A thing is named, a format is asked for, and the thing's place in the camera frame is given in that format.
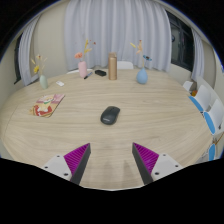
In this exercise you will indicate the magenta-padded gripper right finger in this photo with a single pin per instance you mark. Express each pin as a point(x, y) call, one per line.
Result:
point(146, 159)

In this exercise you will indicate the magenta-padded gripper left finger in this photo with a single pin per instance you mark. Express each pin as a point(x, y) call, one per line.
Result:
point(77, 160)

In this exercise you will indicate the black computer mouse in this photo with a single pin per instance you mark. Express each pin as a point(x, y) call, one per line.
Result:
point(110, 115)

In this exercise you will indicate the cartoon print mouse pad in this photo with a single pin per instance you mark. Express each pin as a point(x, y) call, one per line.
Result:
point(46, 105)

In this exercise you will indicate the white remote control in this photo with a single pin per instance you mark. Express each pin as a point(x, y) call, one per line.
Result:
point(60, 83)

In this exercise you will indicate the blue vase with dried flowers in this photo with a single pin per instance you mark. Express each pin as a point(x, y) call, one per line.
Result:
point(142, 76)

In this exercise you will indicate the green vase with yellow flowers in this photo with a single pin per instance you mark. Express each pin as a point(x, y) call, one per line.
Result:
point(43, 82)

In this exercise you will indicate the dark marker pen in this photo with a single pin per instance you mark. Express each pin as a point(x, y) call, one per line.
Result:
point(88, 75)

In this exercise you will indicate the small black box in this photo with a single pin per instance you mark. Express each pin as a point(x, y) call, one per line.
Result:
point(100, 72)

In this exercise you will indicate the pink vase with dried flowers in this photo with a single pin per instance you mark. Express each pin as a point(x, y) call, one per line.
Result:
point(82, 69)

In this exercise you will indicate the gold insulated bottle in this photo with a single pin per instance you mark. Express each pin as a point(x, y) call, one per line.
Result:
point(112, 66)

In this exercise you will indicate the dark framed window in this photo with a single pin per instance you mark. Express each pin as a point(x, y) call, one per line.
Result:
point(181, 43)
point(17, 63)

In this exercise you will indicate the narrow white curtain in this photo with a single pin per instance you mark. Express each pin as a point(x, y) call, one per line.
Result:
point(198, 56)
point(27, 56)

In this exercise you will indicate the wide white sheer curtain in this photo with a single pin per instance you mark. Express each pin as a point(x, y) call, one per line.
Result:
point(116, 26)

